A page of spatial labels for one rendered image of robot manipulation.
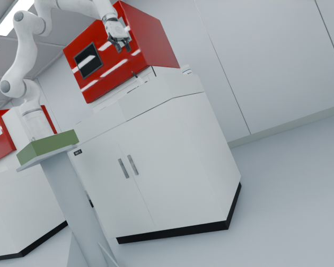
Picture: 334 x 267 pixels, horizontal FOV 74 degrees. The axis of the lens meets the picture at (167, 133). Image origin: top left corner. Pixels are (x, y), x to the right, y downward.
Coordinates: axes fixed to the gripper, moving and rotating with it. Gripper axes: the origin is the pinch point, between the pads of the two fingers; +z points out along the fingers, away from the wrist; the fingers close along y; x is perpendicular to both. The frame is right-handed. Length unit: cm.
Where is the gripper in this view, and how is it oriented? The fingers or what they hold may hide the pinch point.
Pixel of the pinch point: (123, 48)
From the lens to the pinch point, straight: 132.6
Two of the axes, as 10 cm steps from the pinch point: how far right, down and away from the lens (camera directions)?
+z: 4.3, 9.0, 0.3
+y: 6.2, -3.2, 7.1
